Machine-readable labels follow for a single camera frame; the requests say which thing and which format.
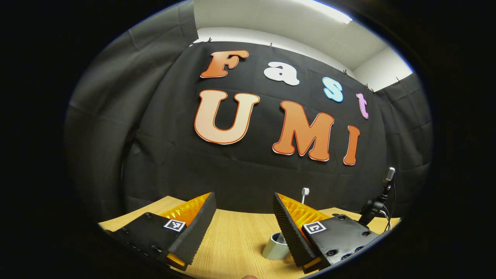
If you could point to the black backdrop cloth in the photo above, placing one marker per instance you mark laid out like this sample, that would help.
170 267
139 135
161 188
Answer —
240 174

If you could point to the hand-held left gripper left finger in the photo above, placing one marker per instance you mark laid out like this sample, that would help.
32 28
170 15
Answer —
199 228

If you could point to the wooden desktop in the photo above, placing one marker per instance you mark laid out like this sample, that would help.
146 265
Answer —
236 240

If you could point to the white toothbrush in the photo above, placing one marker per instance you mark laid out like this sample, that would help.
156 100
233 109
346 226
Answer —
305 192

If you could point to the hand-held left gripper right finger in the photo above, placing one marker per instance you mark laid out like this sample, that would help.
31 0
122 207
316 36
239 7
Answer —
292 236

